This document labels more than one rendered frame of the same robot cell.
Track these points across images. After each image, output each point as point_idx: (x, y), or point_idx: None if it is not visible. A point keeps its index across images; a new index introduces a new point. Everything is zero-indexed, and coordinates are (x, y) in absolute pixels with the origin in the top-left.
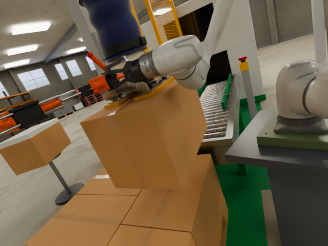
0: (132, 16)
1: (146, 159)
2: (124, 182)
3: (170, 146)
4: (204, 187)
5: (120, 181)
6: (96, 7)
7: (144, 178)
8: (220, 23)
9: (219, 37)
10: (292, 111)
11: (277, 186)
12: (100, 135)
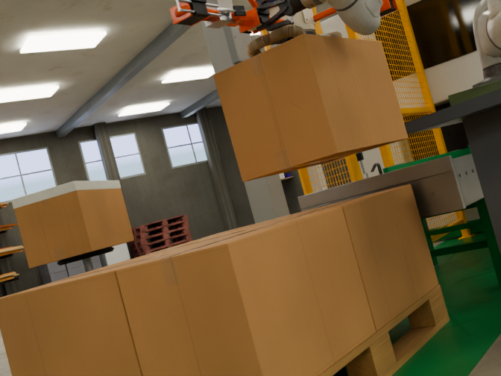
0: None
1: (292, 113)
2: (257, 165)
3: (324, 90)
4: (382, 202)
5: (252, 165)
6: None
7: (287, 148)
8: None
9: None
10: (487, 54)
11: (488, 179)
12: (237, 88)
